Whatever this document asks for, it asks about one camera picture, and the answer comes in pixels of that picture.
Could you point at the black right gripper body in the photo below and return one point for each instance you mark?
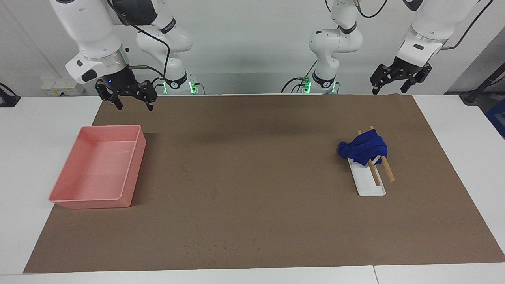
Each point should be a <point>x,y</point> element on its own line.
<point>120,81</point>

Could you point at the blue box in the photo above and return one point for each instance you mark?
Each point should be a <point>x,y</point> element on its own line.
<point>498,118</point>

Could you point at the black stand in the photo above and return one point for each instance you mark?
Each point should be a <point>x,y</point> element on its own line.
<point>479,90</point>

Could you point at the brown table mat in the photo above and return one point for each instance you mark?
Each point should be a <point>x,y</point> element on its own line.
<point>256,177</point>

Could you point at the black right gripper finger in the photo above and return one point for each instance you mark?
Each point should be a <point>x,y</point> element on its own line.
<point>105,92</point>
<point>148,91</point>

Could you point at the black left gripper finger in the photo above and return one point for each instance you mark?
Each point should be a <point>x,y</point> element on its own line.
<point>382,77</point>
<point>418,77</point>

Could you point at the white wall socket box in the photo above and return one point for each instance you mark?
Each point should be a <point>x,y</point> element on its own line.
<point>55,86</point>

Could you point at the black clamp object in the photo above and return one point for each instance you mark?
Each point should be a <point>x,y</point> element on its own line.
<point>8,100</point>

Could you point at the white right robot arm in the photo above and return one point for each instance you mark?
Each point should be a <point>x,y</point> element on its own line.
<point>90,27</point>

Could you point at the blue towel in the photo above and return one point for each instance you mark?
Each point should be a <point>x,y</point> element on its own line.
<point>363,148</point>

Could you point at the pink plastic bin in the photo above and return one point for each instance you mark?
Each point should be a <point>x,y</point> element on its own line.
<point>98,169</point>

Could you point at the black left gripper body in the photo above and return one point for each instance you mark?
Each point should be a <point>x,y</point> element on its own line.
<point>410,69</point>

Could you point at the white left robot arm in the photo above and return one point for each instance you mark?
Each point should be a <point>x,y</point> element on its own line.
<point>422,39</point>

